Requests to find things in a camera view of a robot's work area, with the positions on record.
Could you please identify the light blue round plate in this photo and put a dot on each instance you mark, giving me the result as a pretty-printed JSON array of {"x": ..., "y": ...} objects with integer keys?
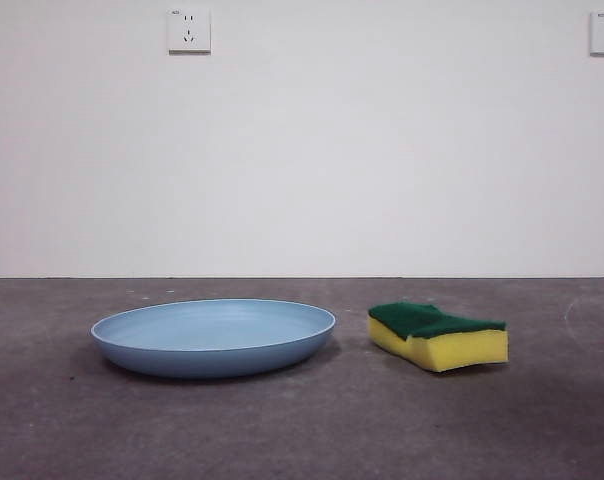
[{"x": 212, "y": 345}]

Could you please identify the yellow sponge with green pad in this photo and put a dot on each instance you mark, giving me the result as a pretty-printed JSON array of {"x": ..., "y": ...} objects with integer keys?
[{"x": 462, "y": 350}]

